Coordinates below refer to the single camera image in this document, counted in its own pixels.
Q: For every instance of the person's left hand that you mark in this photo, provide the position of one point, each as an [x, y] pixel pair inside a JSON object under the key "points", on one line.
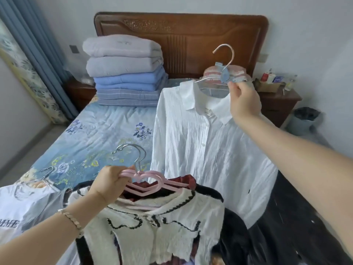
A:
{"points": [[107, 184]]}

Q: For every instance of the person's right hand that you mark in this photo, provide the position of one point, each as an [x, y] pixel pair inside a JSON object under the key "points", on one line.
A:
{"points": [[245, 102]]}

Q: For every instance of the white shirt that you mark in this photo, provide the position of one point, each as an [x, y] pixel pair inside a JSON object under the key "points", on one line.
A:
{"points": [[206, 149]]}

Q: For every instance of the black red plaid garment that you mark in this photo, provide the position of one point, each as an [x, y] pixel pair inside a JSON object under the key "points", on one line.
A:
{"points": [[182, 180]]}

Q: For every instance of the white knit cardigan black trim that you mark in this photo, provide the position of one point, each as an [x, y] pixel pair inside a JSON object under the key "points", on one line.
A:
{"points": [[176, 234]]}

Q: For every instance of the white t-shirt photo print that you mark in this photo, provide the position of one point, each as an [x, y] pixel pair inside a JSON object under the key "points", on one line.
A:
{"points": [[16, 206]]}

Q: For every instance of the black glossy jacket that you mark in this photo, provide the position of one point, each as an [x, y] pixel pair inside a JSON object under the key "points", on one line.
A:
{"points": [[289, 231]]}

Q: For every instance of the person's right forearm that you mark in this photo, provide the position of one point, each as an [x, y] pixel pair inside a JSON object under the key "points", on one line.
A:
{"points": [[303, 162]]}

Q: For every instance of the person's left forearm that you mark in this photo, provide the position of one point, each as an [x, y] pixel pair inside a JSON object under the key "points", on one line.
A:
{"points": [[41, 240]]}

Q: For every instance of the brown cardboard box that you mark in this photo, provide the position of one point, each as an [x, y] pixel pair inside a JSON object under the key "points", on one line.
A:
{"points": [[269, 86]]}

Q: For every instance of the red bottle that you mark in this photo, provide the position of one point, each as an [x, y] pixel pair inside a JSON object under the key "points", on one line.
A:
{"points": [[264, 76]]}

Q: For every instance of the dark wooden nightstand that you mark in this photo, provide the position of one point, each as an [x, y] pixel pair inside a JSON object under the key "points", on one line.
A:
{"points": [[80, 99], [278, 107]]}

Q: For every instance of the white bottle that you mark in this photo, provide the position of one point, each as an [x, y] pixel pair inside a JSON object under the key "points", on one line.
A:
{"points": [[271, 78]]}

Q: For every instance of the small blue box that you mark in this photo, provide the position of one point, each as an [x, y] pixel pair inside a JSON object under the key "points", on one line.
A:
{"points": [[279, 79]]}

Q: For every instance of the striped pillow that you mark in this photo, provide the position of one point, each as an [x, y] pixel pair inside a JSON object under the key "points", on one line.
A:
{"points": [[212, 71]]}

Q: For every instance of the blue floral bed quilt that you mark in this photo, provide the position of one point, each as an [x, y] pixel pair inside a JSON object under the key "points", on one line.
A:
{"points": [[96, 129]]}

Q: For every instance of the grey plastic holder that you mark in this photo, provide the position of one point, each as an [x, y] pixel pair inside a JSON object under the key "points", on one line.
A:
{"points": [[300, 126]]}

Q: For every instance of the brown wooden headboard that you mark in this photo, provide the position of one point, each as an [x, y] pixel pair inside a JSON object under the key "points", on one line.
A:
{"points": [[193, 30]]}

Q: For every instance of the pale blue folded blanket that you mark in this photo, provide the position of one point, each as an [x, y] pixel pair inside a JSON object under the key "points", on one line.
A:
{"points": [[127, 97]]}

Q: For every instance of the blue floral curtain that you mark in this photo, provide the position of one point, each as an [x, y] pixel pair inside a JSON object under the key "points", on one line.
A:
{"points": [[33, 52]]}

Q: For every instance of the white wall socket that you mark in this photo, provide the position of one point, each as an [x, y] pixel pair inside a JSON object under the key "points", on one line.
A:
{"points": [[264, 57]]}

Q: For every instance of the black wall socket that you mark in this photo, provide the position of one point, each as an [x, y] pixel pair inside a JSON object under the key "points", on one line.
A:
{"points": [[74, 49]]}

